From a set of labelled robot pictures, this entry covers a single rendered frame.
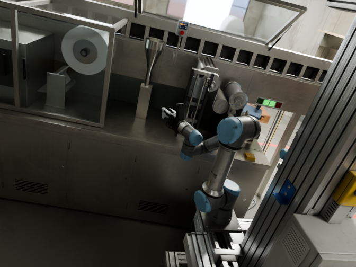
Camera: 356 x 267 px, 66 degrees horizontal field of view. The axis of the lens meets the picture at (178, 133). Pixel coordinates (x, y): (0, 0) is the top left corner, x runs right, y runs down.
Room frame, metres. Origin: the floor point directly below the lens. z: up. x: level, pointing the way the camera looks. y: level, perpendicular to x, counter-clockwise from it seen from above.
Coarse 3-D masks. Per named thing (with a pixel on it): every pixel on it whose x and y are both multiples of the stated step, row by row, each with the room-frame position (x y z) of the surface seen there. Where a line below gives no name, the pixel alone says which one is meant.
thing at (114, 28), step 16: (0, 0) 1.61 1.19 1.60; (48, 0) 2.09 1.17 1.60; (48, 16) 1.64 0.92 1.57; (64, 16) 1.66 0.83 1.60; (16, 32) 1.63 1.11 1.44; (112, 32) 1.70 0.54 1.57; (16, 48) 1.62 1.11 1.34; (112, 48) 1.70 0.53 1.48; (16, 64) 1.62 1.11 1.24; (16, 80) 1.62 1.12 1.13; (16, 96) 1.62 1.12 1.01; (32, 112) 1.63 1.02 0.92
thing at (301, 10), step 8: (136, 0) 2.12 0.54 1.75; (256, 0) 1.98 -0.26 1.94; (264, 0) 1.97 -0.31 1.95; (272, 0) 1.98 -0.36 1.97; (280, 0) 2.00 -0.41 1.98; (136, 8) 2.18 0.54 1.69; (288, 8) 2.01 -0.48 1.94; (296, 8) 2.00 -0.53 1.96; (304, 8) 2.01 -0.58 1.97; (136, 16) 2.25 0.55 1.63; (296, 16) 2.06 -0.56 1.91; (288, 24) 2.15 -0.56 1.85; (216, 32) 2.37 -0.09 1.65; (280, 32) 2.24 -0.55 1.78; (248, 40) 2.40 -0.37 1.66; (272, 40) 2.35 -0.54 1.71
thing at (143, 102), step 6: (150, 54) 2.00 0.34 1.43; (156, 54) 2.01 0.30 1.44; (150, 60) 2.02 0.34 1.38; (156, 60) 2.04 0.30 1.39; (150, 66) 2.03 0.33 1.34; (150, 72) 2.05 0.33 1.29; (144, 84) 2.05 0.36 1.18; (144, 90) 2.01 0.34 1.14; (150, 90) 2.02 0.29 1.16; (144, 96) 2.02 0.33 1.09; (138, 102) 2.01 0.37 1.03; (144, 102) 2.02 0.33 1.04; (138, 108) 2.01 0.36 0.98; (144, 108) 2.02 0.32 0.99; (138, 114) 2.01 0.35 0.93; (144, 114) 2.02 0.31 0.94
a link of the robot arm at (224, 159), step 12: (228, 120) 1.10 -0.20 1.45; (240, 120) 1.11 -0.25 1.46; (252, 120) 1.16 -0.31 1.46; (228, 132) 1.08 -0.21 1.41; (240, 132) 1.07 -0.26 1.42; (252, 132) 1.12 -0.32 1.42; (228, 144) 1.08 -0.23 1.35; (240, 144) 1.09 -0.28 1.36; (216, 156) 1.13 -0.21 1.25; (228, 156) 1.09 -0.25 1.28; (216, 168) 1.10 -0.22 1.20; (228, 168) 1.10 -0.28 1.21; (216, 180) 1.09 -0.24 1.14; (204, 192) 1.09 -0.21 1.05; (216, 192) 1.09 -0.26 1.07; (204, 204) 1.06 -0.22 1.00; (216, 204) 1.09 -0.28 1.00
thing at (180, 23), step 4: (180, 20) 1.99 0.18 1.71; (180, 24) 1.98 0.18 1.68; (184, 24) 1.99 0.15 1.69; (188, 24) 2.00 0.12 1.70; (176, 28) 2.03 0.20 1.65; (180, 28) 1.99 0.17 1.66; (184, 28) 1.99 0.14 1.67; (176, 32) 1.99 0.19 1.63; (180, 32) 1.97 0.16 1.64; (184, 32) 1.99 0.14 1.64; (184, 36) 2.00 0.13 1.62
